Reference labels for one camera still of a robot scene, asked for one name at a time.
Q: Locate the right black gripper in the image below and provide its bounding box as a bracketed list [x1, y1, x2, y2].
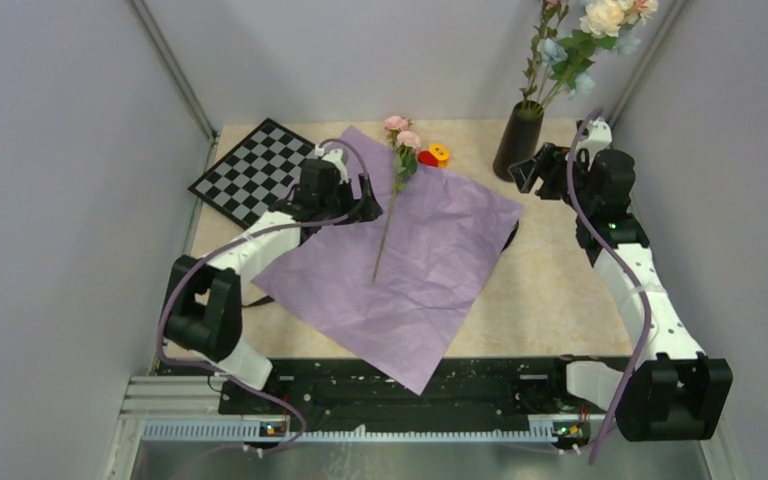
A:
[508, 143, 595, 215]

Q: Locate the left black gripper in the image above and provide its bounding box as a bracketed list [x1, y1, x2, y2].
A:
[318, 172, 381, 226]

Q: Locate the black ribbon with gold lettering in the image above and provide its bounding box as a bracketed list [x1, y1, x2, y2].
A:
[241, 221, 521, 311]

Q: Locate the pink rose flower stem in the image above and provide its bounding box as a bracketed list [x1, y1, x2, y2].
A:
[372, 115, 422, 282]

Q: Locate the pink and purple wrapping paper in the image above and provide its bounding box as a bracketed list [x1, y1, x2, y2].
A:
[254, 127, 523, 394]

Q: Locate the cream rose flower stem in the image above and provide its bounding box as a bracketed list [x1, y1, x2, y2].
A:
[539, 0, 660, 107]

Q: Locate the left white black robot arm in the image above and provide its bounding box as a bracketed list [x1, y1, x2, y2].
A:
[162, 148, 383, 414]

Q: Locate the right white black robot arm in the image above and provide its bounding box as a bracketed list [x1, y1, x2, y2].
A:
[509, 143, 733, 442]

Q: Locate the dark brown tall vase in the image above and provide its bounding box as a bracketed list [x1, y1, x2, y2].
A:
[492, 100, 545, 182]

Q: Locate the black and white checkerboard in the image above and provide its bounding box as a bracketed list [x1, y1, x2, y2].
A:
[188, 118, 314, 229]

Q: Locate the red toy block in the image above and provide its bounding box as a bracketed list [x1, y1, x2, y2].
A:
[417, 151, 438, 167]

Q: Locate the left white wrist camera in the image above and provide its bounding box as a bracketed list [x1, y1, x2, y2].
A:
[314, 146, 350, 184]

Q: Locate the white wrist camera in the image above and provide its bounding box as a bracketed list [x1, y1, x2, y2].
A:
[575, 117, 613, 163]
[314, 146, 350, 184]

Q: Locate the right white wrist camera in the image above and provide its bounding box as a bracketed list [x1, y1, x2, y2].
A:
[575, 117, 613, 163]

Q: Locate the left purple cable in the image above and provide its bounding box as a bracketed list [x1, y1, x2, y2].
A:
[156, 138, 373, 456]

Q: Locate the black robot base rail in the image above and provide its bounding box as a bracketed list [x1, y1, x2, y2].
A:
[218, 355, 604, 433]

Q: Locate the white slotted cable duct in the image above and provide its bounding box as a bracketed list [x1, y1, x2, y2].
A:
[141, 418, 584, 444]

